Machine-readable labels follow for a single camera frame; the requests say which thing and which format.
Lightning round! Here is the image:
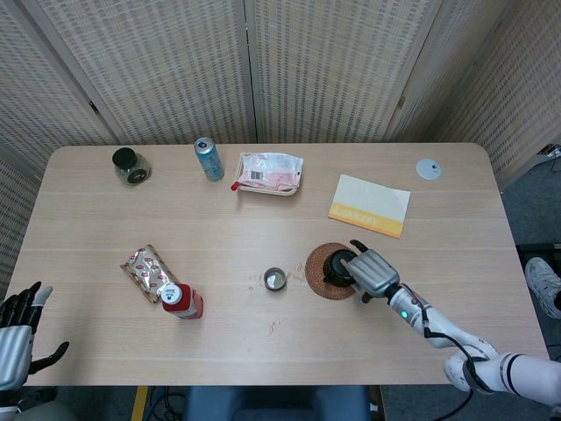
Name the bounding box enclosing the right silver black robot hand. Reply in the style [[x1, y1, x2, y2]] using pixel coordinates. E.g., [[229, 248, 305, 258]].
[[343, 239, 401, 304]]

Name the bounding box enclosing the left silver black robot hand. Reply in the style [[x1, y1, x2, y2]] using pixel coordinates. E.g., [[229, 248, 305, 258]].
[[0, 281, 70, 391]]

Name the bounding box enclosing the black teapot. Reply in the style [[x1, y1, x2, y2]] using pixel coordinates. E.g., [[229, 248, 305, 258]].
[[323, 248, 357, 289]]

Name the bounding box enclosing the round woven brown coaster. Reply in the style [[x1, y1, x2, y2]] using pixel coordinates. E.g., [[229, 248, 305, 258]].
[[304, 242, 361, 301]]

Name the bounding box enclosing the small metal cup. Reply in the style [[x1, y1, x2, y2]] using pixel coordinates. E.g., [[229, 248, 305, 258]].
[[263, 267, 288, 293]]

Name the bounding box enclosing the white yellow book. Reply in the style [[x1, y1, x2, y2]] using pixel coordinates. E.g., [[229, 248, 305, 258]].
[[328, 174, 412, 239]]

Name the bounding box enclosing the small white round lid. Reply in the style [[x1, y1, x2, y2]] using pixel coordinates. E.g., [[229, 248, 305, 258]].
[[415, 158, 443, 181]]

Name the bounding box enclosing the beige food tray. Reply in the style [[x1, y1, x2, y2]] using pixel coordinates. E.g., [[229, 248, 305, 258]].
[[236, 152, 302, 196]]

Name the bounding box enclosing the pink white plastic pouch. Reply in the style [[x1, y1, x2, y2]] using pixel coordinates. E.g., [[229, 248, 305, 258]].
[[230, 151, 305, 192]]

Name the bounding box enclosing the gold red snack packet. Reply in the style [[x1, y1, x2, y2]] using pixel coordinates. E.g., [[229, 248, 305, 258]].
[[119, 244, 181, 304]]

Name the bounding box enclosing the blue seat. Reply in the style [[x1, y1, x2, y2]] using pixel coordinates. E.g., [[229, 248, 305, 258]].
[[182, 385, 373, 421]]

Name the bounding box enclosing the white sneaker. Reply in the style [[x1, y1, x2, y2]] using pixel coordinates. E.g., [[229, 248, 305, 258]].
[[524, 256, 561, 319]]

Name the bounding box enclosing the red juice bottle white cap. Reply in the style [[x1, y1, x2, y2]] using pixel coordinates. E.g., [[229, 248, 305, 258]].
[[160, 282, 204, 321]]

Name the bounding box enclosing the light blue drink can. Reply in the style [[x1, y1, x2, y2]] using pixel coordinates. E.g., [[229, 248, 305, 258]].
[[194, 137, 225, 182]]

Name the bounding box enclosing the glass jar black lid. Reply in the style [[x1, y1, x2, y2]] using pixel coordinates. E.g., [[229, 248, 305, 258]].
[[111, 147, 153, 186]]

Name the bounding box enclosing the woven folding screen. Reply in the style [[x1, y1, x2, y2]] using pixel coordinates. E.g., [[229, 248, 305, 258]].
[[0, 0, 561, 303]]

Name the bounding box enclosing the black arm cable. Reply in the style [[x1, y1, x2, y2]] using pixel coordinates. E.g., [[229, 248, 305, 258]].
[[420, 302, 499, 421]]

